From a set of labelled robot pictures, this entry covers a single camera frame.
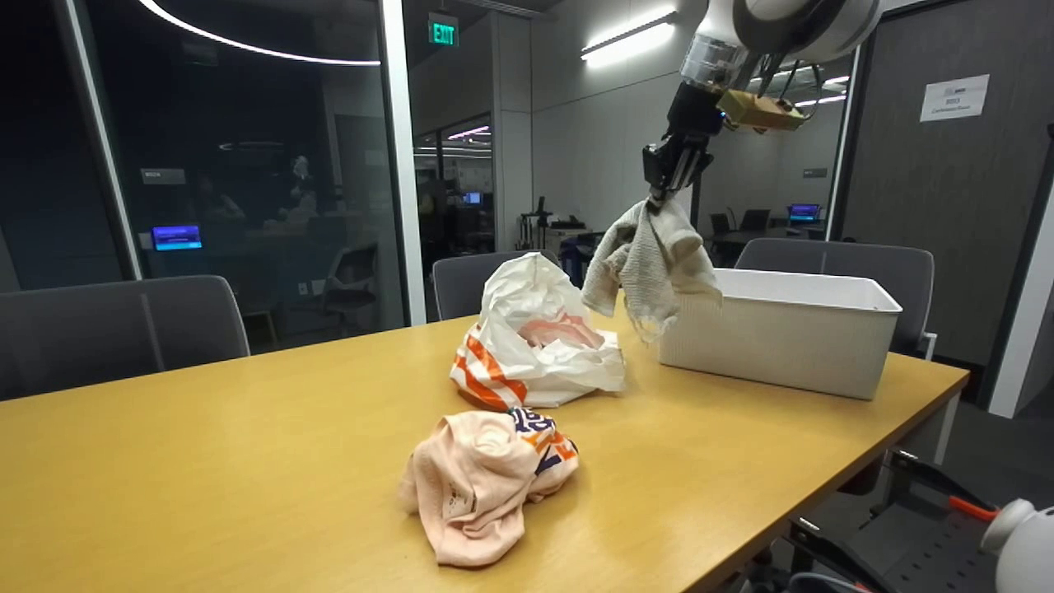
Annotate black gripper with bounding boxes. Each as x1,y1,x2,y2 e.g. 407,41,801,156
640,75,731,218

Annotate white towel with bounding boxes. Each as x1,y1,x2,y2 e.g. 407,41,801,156
579,188,724,345

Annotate white plastic bag orange stripes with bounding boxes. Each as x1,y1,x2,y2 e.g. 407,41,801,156
449,247,630,414

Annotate white rectangular plastic basket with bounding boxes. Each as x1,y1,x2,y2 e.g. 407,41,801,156
654,263,904,403

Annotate printed orange blue plastic bag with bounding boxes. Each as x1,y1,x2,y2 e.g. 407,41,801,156
504,407,583,502

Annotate dark storage bin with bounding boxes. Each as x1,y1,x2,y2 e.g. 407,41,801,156
555,229,610,289

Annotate small blue monitor screen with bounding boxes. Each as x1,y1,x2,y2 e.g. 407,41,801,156
785,201,827,231

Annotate linear ceiling light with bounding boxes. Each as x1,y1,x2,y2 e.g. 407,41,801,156
575,3,681,72

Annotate pink cloth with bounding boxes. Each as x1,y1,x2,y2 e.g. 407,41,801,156
517,313,606,357

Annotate green exit sign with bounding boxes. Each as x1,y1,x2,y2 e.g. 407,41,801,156
423,10,460,50

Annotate peach cloth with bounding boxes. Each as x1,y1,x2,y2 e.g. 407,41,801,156
399,409,552,570

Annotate black metal stand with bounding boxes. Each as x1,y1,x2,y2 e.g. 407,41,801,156
753,446,997,593

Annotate blue lit monitor screen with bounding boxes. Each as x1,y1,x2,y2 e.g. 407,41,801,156
148,220,208,255

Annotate white plastic bottle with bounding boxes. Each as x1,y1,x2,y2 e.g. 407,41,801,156
979,493,1054,593

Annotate wide gray office chair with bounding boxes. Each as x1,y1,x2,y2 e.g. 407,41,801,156
0,278,165,403

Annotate tan wrist camera box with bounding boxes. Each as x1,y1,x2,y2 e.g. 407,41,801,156
713,83,813,138

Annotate white glass partition post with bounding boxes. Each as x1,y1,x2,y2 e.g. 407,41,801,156
379,0,430,331

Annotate white paper wall sign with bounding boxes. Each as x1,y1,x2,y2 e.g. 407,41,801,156
916,72,991,130

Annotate ring shaped ceiling light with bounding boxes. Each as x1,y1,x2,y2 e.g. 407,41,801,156
136,0,384,72

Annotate orange handled tool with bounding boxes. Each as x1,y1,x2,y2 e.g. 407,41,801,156
946,491,997,526

